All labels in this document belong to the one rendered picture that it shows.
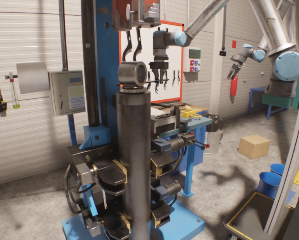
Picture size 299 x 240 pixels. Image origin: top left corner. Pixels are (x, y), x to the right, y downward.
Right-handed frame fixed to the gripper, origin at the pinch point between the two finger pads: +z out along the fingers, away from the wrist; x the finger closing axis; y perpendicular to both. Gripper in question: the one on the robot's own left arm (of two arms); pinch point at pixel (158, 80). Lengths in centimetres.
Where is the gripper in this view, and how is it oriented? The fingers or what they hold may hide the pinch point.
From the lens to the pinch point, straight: 138.5
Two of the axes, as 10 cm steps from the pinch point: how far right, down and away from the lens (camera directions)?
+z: 0.0, 9.5, 3.0
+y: -6.3, 2.3, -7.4
